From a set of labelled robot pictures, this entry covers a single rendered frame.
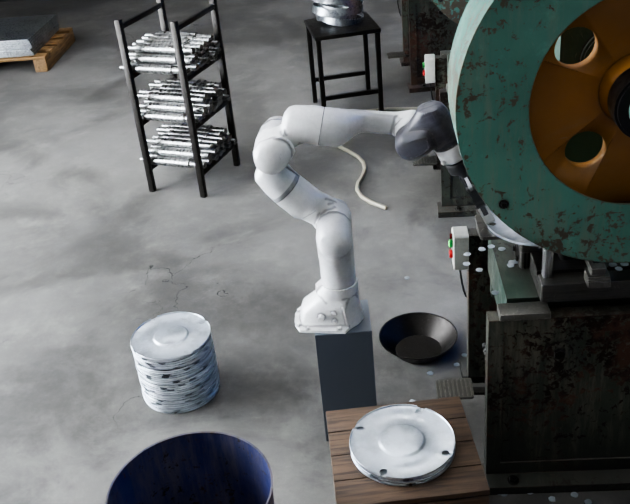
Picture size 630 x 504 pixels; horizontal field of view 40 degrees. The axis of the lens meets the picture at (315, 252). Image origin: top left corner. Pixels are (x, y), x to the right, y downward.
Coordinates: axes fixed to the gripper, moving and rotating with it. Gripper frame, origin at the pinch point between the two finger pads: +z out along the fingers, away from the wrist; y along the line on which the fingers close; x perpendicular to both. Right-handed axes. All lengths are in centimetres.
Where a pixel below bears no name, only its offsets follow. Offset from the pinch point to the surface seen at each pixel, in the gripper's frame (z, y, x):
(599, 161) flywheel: -23, 41, 32
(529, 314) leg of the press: 19.6, 27.5, -0.4
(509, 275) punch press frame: 18.4, 7.9, -1.9
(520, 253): 14.8, 5.0, 3.7
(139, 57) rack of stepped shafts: -52, -204, -132
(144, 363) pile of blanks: 6, -17, -131
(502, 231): 5.1, 5.2, 2.1
